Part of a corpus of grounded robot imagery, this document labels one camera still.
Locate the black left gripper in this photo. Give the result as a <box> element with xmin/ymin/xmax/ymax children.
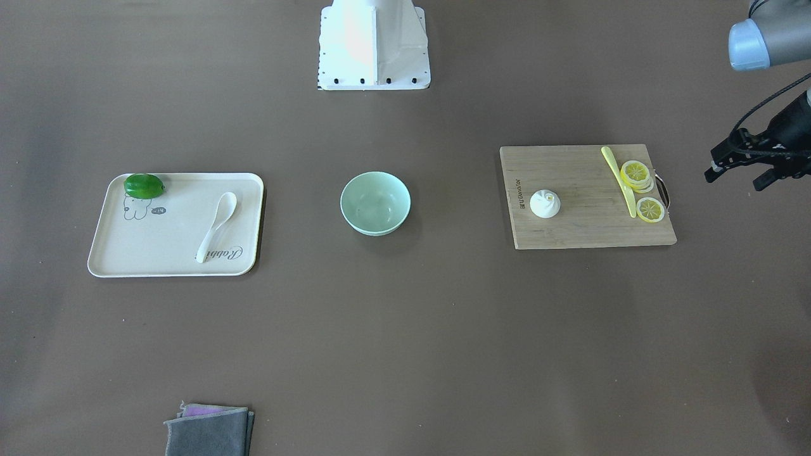
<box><xmin>704</xmin><ymin>90</ymin><xmax>810</xmax><ymax>191</ymax></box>

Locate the white plastic spoon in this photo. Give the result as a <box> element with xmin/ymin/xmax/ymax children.
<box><xmin>195</xmin><ymin>193</ymin><xmax>238</xmax><ymax>263</ymax></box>

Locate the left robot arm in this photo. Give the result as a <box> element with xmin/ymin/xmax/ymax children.
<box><xmin>704</xmin><ymin>1</ymin><xmax>810</xmax><ymax>191</ymax></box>

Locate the white steamed bun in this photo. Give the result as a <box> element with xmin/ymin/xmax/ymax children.
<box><xmin>530</xmin><ymin>189</ymin><xmax>561</xmax><ymax>219</ymax></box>

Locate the mint green bowl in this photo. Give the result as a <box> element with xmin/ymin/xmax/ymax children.
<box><xmin>340</xmin><ymin>171</ymin><xmax>412</xmax><ymax>236</ymax></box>

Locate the single lemon slice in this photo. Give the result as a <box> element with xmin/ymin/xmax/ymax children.
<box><xmin>636</xmin><ymin>197</ymin><xmax>667</xmax><ymax>223</ymax></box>

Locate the top lemon slice of stack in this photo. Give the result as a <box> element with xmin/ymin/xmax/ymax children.
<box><xmin>620</xmin><ymin>160</ymin><xmax>652</xmax><ymax>189</ymax></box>

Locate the yellow plastic knife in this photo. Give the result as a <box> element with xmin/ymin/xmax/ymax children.
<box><xmin>601</xmin><ymin>146</ymin><xmax>637</xmax><ymax>219</ymax></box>

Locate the bamboo cutting board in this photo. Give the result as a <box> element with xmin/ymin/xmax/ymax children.
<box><xmin>499</xmin><ymin>145</ymin><xmax>677</xmax><ymax>250</ymax></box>

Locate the cream rabbit print tray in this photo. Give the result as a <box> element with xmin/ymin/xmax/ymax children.
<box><xmin>87</xmin><ymin>172</ymin><xmax>265</xmax><ymax>278</ymax></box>

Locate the green toy pepper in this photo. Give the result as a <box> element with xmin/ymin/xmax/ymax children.
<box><xmin>124</xmin><ymin>173</ymin><xmax>165</xmax><ymax>200</ymax></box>

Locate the folded grey cloth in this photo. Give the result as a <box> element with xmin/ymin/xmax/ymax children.
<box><xmin>164</xmin><ymin>402</ymin><xmax>255</xmax><ymax>455</ymax></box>

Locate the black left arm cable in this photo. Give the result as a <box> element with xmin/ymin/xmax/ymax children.
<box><xmin>727</xmin><ymin>72</ymin><xmax>811</xmax><ymax>156</ymax></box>

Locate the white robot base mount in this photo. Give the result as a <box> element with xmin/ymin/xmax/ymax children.
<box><xmin>317</xmin><ymin>1</ymin><xmax>431</xmax><ymax>91</ymax></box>

